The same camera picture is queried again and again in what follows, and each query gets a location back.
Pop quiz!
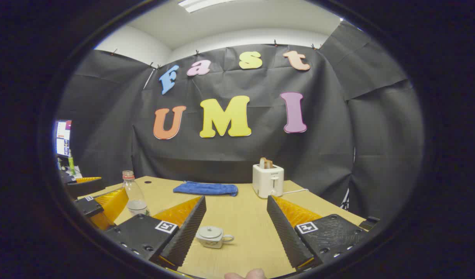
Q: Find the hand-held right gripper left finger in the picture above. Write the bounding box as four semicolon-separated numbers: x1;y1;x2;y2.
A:
105;195;207;272

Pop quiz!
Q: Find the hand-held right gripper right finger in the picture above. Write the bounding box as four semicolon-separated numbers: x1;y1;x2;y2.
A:
266;195;369;272

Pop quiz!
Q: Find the white teacup lid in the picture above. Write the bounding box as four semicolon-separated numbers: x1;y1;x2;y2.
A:
198;226;224;239

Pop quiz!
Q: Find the clear plastic water bottle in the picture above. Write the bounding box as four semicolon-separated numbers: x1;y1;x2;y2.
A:
122;170;150;216

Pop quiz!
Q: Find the white ceramic teacup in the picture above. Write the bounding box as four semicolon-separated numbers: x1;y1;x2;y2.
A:
196;229;235;249

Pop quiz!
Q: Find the white side table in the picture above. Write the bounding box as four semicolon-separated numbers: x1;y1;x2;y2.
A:
59;166;83;184

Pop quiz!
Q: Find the blue towel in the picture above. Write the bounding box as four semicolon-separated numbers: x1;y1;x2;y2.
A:
173;181;239;197

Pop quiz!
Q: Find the computer monitor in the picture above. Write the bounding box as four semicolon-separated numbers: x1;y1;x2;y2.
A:
55;119;72;157

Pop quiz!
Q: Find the white toaster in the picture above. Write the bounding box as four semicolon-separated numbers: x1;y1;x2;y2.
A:
252;163;284;199

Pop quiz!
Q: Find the black backdrop cloth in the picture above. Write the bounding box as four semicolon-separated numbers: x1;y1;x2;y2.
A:
57;21;424;217

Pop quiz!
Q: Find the ceiling light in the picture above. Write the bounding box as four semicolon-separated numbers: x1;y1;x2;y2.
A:
178;0;238;13

